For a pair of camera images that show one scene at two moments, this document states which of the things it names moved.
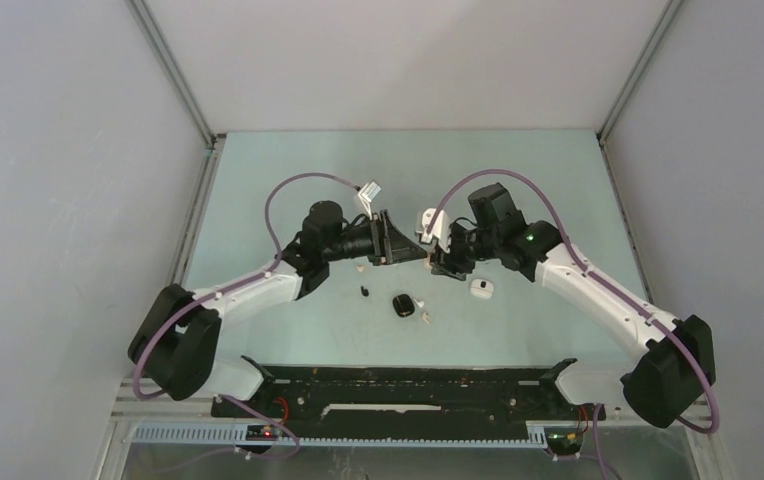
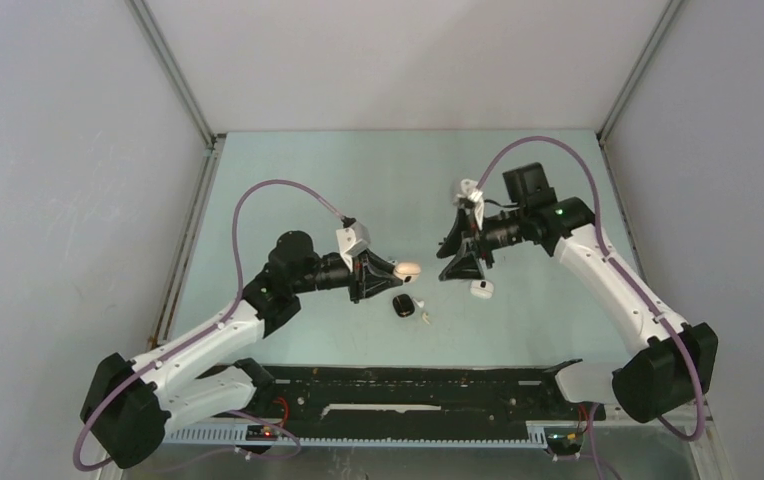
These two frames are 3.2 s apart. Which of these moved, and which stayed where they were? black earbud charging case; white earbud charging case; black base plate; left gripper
Moved: left gripper
Stayed: white earbud charging case; black base plate; black earbud charging case
